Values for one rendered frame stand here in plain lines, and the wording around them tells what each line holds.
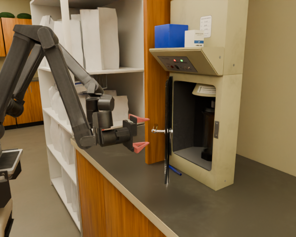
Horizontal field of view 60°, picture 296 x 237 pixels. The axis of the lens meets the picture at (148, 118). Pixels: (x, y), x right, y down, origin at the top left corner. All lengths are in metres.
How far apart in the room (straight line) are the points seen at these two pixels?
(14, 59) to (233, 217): 0.92
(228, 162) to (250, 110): 0.43
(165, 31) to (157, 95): 0.34
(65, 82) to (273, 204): 0.88
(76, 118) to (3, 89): 0.26
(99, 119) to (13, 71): 0.32
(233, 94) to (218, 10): 0.31
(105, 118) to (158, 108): 0.42
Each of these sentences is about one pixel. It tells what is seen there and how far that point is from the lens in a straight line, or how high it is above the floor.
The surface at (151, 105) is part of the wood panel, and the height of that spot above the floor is 1.24.
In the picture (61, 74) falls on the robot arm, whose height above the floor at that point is 1.42.
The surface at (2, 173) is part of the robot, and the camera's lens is 1.18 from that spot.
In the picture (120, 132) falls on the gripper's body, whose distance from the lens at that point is 0.93.
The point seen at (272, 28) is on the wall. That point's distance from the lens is 1.39.
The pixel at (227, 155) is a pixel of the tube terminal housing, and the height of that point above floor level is 1.08.
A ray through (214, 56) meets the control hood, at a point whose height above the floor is 1.48.
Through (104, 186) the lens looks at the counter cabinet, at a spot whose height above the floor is 0.80.
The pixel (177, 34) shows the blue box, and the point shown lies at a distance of 1.07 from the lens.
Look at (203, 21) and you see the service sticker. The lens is 1.06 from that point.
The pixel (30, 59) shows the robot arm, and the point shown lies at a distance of 1.47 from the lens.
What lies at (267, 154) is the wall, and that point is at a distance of 1.45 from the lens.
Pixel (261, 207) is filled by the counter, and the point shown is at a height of 0.94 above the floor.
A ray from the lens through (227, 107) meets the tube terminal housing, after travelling 1.03.
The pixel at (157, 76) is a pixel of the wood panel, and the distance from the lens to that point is 1.24.
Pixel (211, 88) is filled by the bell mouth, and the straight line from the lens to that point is 1.08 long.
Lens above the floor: 1.49
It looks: 15 degrees down
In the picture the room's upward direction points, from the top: 1 degrees counter-clockwise
